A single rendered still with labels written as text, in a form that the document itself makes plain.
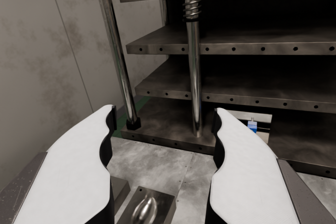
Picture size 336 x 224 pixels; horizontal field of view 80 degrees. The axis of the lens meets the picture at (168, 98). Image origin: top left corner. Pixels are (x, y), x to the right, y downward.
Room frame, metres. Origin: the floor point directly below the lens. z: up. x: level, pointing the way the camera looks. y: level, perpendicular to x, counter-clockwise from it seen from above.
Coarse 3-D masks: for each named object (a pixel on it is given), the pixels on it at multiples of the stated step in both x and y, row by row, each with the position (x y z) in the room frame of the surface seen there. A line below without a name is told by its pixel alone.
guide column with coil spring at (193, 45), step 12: (192, 0) 0.88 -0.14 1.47; (192, 12) 0.88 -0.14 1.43; (192, 24) 0.88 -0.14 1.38; (192, 36) 0.88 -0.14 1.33; (192, 48) 0.88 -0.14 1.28; (192, 60) 0.88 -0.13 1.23; (192, 72) 0.88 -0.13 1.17; (192, 84) 0.89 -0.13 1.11; (192, 96) 0.89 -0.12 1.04; (192, 108) 0.89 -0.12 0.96; (192, 120) 0.90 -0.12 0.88
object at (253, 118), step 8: (216, 104) 0.91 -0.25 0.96; (224, 104) 0.90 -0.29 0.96; (232, 104) 0.89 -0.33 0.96; (240, 104) 0.88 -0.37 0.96; (232, 112) 0.84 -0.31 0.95; (240, 112) 0.82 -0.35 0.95; (248, 112) 0.81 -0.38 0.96; (256, 112) 0.79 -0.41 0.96; (264, 112) 0.79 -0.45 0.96; (240, 120) 0.82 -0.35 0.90; (248, 120) 0.81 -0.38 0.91; (256, 120) 0.79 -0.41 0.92; (264, 120) 0.78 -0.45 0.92; (264, 128) 0.77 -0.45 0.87; (264, 136) 0.77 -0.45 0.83
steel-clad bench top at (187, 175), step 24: (120, 144) 0.88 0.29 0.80; (144, 144) 0.86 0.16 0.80; (120, 168) 0.70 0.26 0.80; (144, 168) 0.69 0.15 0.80; (168, 168) 0.67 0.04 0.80; (192, 168) 0.65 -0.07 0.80; (216, 168) 0.63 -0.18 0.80; (168, 192) 0.54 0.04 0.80; (192, 192) 0.53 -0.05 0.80; (192, 216) 0.44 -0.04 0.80
